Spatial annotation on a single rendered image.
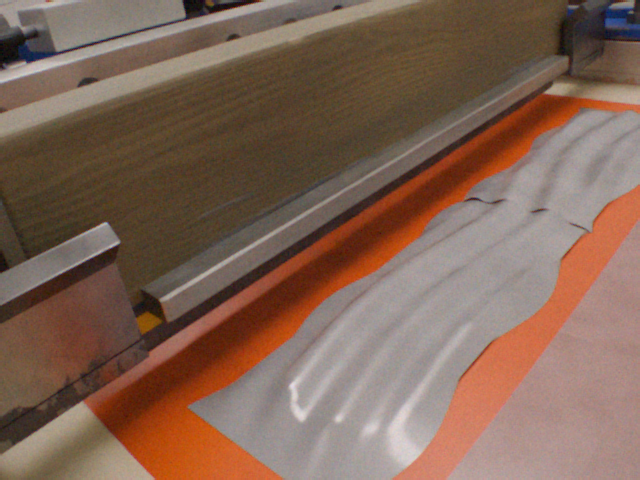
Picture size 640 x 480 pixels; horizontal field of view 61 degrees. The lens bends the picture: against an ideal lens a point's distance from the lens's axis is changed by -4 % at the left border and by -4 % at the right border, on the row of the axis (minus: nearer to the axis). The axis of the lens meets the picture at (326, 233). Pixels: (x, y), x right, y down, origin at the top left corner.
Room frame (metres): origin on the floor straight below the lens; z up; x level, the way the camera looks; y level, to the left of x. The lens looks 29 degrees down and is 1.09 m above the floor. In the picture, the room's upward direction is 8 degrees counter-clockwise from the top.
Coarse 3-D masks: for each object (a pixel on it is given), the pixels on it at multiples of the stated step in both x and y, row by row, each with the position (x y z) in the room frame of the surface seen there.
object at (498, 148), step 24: (552, 96) 0.43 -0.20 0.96; (504, 120) 0.39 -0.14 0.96; (528, 120) 0.38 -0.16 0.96; (552, 120) 0.37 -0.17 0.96; (480, 144) 0.35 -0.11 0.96; (504, 144) 0.34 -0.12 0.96; (528, 144) 0.34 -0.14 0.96; (432, 168) 0.32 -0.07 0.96; (456, 168) 0.31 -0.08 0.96; (480, 168) 0.31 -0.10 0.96; (504, 168) 0.30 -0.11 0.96; (432, 192) 0.29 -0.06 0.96; (456, 192) 0.28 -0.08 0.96; (600, 216) 0.23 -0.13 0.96; (624, 216) 0.23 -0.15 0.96; (624, 240) 0.21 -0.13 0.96
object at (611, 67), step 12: (612, 48) 0.45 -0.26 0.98; (624, 48) 0.44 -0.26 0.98; (636, 48) 0.43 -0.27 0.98; (600, 60) 0.45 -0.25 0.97; (612, 60) 0.45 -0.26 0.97; (624, 60) 0.44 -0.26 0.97; (636, 60) 0.43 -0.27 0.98; (588, 72) 0.46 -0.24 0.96; (600, 72) 0.45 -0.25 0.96; (612, 72) 0.45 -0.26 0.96; (624, 72) 0.44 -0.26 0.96; (636, 72) 0.43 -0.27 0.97; (636, 84) 0.43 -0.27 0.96
